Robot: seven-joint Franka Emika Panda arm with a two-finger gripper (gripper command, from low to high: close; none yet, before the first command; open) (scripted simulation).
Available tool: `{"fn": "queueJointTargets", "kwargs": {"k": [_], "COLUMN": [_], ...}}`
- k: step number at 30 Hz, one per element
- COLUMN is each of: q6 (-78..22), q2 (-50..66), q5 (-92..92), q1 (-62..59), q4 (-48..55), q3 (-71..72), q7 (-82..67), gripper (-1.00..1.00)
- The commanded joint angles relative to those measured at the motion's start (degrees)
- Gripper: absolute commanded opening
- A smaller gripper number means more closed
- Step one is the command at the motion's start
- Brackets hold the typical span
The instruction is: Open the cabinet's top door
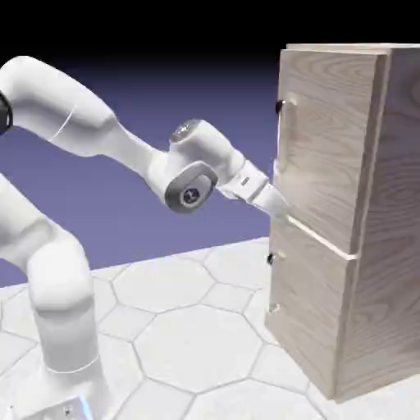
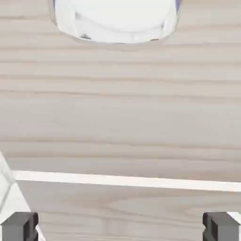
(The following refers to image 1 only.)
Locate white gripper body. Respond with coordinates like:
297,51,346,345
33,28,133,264
251,182,291,217

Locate tall light wood door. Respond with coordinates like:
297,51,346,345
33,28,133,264
271,48,388,256

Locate long silver door handle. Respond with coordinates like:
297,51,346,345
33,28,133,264
274,98,287,177

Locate short light wood door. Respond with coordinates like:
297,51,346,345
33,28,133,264
264,213,359,400

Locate light wood cabinet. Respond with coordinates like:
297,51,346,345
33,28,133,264
264,43,420,404

